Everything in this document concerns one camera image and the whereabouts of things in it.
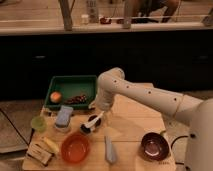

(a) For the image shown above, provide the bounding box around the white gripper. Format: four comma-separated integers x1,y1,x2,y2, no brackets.
95,90,115,111

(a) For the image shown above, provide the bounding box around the white handled dish brush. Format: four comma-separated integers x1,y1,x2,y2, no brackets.
80,112,103,134

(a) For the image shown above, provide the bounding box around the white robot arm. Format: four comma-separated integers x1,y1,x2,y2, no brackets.
95,67,213,171

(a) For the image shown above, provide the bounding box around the small metal cup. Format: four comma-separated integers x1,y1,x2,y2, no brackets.
88,115,101,131

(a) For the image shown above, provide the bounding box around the green plastic cup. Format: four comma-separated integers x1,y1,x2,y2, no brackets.
31,116,46,132

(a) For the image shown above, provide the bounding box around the dark grape bunch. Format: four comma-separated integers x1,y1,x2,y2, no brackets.
65,95,87,104

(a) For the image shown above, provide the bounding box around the green plastic bin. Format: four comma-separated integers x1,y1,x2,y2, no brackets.
44,75,97,110

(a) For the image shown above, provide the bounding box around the red yellow apple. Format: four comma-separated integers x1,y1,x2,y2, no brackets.
50,91,62,103

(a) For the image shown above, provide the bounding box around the orange plastic bowl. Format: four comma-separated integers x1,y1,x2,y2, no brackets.
60,132,90,164

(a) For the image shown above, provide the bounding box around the dark purple bowl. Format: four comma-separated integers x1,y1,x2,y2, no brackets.
141,132,169,161

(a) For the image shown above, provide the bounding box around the yellow banana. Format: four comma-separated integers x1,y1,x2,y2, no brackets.
43,137,59,154

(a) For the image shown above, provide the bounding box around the red object on shelf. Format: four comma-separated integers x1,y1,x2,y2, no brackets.
100,17,112,25

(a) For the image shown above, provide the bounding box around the white jar on shelf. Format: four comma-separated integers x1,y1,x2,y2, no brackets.
81,14,89,25

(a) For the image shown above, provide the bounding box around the wooden block holder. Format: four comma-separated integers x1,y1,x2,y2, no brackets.
27,143,53,166

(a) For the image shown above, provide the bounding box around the person sitting in background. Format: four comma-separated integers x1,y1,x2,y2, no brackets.
132,0,179,23

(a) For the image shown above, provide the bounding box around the black cable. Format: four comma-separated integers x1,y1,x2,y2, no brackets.
0,108,34,146

